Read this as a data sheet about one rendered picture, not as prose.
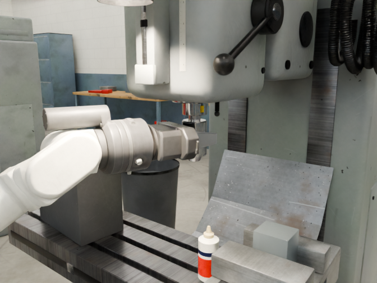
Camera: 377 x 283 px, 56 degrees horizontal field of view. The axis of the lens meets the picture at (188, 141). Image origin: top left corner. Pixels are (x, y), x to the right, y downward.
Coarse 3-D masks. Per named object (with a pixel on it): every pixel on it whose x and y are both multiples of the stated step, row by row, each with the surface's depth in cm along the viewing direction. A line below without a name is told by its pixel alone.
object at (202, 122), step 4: (184, 120) 65; (188, 120) 65; (200, 120) 65; (204, 120) 65; (184, 124) 64; (188, 124) 64; (192, 124) 63; (196, 124) 63; (200, 124) 64; (204, 124) 64
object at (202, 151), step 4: (196, 128) 64; (200, 128) 64; (204, 128) 64; (204, 132) 65; (200, 148) 65; (204, 148) 65; (200, 152) 65; (204, 152) 66; (196, 156) 65; (200, 156) 65
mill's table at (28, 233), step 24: (24, 216) 97; (24, 240) 92; (48, 240) 84; (96, 240) 84; (120, 240) 84; (144, 240) 84; (168, 240) 86; (192, 240) 84; (48, 264) 87; (72, 264) 79; (96, 264) 74; (120, 264) 74; (144, 264) 74; (168, 264) 74; (192, 264) 74
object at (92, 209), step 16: (96, 176) 81; (112, 176) 84; (80, 192) 79; (96, 192) 82; (112, 192) 85; (48, 208) 91; (64, 208) 84; (80, 208) 79; (96, 208) 82; (112, 208) 86; (64, 224) 85; (80, 224) 80; (96, 224) 83; (112, 224) 86; (80, 240) 81
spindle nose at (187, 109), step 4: (184, 104) 64; (188, 104) 63; (192, 104) 63; (196, 104) 63; (200, 104) 63; (204, 104) 63; (184, 108) 64; (188, 108) 63; (192, 108) 63; (196, 108) 63; (204, 108) 64; (184, 112) 64; (188, 112) 63; (192, 112) 63; (196, 112) 63; (200, 112) 63; (204, 112) 64
